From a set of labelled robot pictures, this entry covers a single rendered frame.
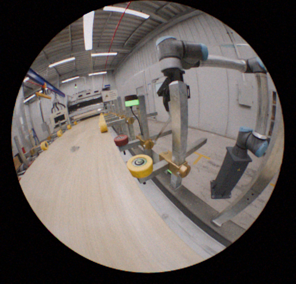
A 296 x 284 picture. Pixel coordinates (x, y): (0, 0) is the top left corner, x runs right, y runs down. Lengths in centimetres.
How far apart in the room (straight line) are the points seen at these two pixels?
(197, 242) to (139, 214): 35
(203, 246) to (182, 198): 27
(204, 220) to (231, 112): 276
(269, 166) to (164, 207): 44
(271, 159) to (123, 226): 28
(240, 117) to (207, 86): 134
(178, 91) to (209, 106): 282
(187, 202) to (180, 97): 39
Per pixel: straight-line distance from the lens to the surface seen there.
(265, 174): 22
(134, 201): 20
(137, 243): 18
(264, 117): 81
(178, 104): 24
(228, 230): 45
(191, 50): 42
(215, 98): 298
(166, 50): 39
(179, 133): 26
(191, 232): 47
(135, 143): 52
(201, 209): 42
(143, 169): 25
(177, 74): 35
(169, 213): 48
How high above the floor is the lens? 108
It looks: 23 degrees down
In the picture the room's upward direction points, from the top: 7 degrees counter-clockwise
